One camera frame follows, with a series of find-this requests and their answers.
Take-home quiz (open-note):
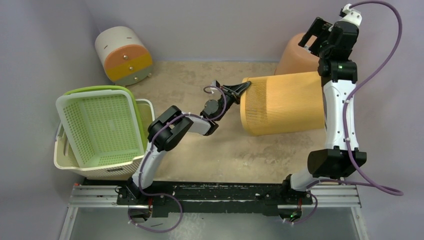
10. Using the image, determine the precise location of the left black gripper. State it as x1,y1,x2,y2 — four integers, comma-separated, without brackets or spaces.
215,81,251,122

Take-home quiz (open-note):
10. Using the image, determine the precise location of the orange plastic bucket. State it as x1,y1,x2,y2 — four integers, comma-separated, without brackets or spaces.
274,32,319,75

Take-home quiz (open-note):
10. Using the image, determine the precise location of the yellow slatted plastic basket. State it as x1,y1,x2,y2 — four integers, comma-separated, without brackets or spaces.
240,71,325,136

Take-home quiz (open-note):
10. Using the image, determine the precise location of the green plastic tub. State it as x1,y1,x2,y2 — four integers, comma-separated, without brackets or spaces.
55,85,147,155

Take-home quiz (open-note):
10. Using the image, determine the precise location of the white perforated plastic basket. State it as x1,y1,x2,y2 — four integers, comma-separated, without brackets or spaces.
55,89,145,168

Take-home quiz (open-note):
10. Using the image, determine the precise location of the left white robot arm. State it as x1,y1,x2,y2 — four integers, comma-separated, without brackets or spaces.
126,80,252,205

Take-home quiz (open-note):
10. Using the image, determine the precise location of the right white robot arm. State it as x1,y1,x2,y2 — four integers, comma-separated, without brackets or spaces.
280,13,367,204

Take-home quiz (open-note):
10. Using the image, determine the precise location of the cream laundry basket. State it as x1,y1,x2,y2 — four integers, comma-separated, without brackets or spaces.
53,98,155,181

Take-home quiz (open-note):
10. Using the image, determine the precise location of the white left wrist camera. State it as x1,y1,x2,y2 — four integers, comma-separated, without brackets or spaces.
210,80,221,91

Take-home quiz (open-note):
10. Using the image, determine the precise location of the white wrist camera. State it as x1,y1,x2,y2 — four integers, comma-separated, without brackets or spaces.
339,3,362,27
210,80,221,91

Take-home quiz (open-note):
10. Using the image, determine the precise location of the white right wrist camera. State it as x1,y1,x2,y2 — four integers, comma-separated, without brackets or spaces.
339,3,362,27

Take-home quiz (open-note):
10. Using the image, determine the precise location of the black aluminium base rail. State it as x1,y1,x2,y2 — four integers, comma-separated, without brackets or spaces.
68,180,361,219

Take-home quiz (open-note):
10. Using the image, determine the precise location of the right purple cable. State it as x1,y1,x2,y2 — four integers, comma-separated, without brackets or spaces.
283,0,404,226

